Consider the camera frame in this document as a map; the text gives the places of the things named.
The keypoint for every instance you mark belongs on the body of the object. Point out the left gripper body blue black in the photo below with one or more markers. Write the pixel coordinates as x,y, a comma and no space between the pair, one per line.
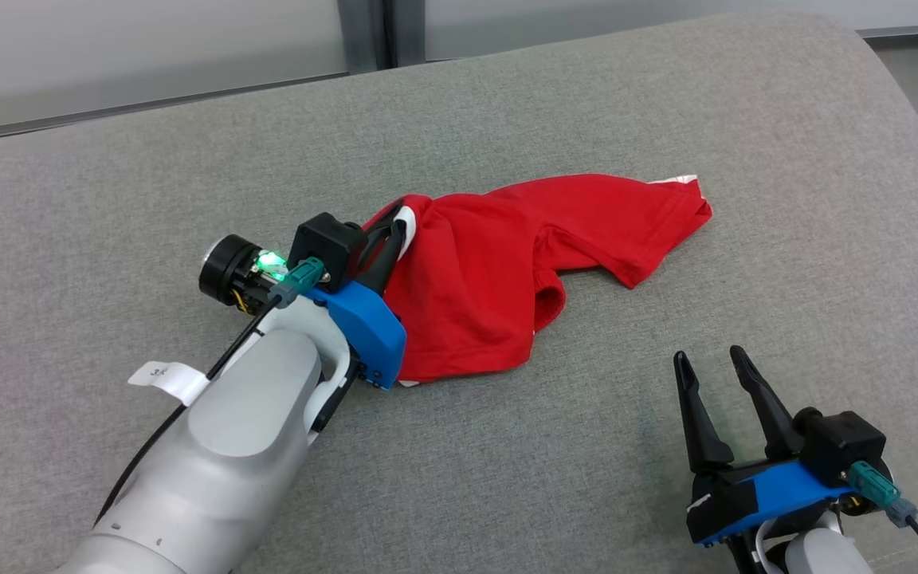
363,327

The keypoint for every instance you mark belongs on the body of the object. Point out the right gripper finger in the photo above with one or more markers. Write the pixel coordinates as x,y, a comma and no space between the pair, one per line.
770,422
702,430

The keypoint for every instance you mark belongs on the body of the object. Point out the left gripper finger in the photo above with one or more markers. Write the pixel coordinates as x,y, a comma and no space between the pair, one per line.
387,267
375,243

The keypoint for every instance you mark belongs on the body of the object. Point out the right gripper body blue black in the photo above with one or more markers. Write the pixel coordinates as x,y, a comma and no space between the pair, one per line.
754,498

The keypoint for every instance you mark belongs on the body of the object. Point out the red shorts white waistband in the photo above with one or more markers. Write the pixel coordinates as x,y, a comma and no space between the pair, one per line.
475,287

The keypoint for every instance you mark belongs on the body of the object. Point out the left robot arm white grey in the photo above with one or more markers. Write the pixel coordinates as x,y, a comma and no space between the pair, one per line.
244,414

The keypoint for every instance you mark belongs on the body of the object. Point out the white paper label tag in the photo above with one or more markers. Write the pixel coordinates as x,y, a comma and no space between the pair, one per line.
164,375

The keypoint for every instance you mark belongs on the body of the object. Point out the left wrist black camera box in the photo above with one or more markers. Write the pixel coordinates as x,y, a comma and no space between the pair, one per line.
327,243

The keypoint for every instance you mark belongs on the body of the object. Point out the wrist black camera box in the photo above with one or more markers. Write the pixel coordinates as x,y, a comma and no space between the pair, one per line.
841,446
327,243

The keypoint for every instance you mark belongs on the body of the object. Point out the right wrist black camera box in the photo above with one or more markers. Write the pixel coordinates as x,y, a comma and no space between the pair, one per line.
841,446

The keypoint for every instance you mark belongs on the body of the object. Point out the grey wall post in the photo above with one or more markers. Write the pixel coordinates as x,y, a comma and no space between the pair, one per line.
363,32

